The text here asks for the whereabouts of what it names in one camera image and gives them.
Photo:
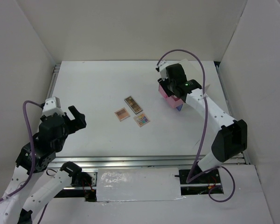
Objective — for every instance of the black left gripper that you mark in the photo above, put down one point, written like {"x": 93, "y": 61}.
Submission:
{"x": 80, "y": 122}

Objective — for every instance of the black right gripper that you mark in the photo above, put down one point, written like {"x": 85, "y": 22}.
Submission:
{"x": 163, "y": 82}

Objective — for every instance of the pink drawer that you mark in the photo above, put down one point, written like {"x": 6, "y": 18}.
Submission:
{"x": 172, "y": 101}

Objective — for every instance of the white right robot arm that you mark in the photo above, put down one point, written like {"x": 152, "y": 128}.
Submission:
{"x": 231, "y": 134}

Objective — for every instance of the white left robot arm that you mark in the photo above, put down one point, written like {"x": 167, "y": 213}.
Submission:
{"x": 19, "y": 205}

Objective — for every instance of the white drawer cabinet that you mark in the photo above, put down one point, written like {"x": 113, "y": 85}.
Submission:
{"x": 194, "y": 76}

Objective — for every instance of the purple-blue drawer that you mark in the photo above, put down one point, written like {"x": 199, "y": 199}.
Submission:
{"x": 179, "y": 108}

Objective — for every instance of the pink four-pan eyeshadow palette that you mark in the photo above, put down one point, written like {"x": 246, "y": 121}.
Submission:
{"x": 122, "y": 114}

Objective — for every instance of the long brown eyeshadow palette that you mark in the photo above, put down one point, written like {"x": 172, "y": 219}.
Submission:
{"x": 134, "y": 106}

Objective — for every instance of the colourful glitter eyeshadow palette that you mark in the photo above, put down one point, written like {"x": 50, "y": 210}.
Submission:
{"x": 141, "y": 119}

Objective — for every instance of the white front cover board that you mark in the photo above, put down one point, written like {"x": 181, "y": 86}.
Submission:
{"x": 138, "y": 184}

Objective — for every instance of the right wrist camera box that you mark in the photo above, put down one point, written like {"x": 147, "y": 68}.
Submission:
{"x": 161, "y": 68}

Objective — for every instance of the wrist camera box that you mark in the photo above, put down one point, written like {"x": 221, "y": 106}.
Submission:
{"x": 51, "y": 106}
{"x": 161, "y": 68}

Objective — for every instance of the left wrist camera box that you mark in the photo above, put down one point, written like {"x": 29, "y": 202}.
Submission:
{"x": 51, "y": 106}

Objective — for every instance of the aluminium frame rail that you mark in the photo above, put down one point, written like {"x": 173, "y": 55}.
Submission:
{"x": 98, "y": 89}

